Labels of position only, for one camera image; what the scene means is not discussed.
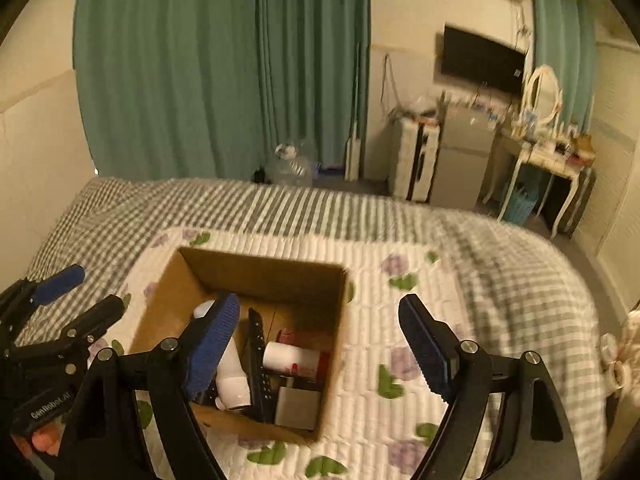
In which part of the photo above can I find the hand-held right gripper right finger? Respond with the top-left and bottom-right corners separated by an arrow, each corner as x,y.
397,294 -> 583,480

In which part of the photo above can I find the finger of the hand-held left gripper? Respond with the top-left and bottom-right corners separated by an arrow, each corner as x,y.
61,294 -> 126,347
14,265 -> 87,312

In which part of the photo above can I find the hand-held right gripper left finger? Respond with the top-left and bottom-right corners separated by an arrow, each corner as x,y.
55,292 -> 242,480

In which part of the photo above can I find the white mini hair dryer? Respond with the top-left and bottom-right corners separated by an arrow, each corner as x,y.
192,299 -> 251,411

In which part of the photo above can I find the black remote control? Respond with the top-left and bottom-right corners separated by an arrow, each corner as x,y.
247,307 -> 276,423

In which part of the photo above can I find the brown cardboard box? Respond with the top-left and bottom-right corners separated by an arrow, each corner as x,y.
127,246 -> 350,447

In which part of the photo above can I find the white bottle red label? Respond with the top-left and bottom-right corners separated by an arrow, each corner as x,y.
262,341 -> 331,378

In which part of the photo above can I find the red small box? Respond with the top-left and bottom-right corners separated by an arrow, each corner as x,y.
277,329 -> 321,346

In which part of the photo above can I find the white charger cube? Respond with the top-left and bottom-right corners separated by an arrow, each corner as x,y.
274,386 -> 323,431

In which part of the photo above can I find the person's left hand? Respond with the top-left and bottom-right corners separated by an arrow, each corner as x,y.
12,417 -> 68,461

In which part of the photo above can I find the white floral quilted mat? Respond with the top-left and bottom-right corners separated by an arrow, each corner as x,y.
107,227 -> 551,480

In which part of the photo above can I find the teal plastic bin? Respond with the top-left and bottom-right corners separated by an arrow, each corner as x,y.
500,180 -> 541,226

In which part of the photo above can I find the white suitcase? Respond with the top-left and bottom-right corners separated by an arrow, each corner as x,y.
389,117 -> 443,203

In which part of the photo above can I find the grey small fridge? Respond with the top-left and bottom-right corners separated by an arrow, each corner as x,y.
429,102 -> 501,211

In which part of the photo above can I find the clear plastic water jug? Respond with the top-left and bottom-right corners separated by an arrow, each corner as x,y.
265,141 -> 317,187

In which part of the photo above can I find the pale frilled cushion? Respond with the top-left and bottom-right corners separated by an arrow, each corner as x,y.
600,310 -> 640,401

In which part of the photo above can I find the dark suitcase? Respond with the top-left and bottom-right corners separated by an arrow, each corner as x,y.
542,165 -> 597,235

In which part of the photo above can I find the white vanity table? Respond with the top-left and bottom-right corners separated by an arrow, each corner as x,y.
482,127 -> 591,241

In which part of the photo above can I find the wide green curtain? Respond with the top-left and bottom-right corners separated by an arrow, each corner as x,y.
74,0 -> 271,181

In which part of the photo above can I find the clear plastic bag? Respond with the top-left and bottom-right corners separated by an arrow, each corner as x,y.
400,95 -> 441,121

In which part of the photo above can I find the white louvred wardrobe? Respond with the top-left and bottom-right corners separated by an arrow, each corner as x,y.
575,40 -> 640,311

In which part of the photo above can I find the white oval vanity mirror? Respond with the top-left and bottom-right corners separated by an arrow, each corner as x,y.
520,65 -> 563,128

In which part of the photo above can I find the narrow green curtain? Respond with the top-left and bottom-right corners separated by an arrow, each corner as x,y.
255,0 -> 372,168

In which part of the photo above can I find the pale teal curtain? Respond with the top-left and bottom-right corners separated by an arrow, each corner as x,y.
529,0 -> 598,128

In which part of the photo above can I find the black wall television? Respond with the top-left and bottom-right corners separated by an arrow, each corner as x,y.
440,24 -> 527,95

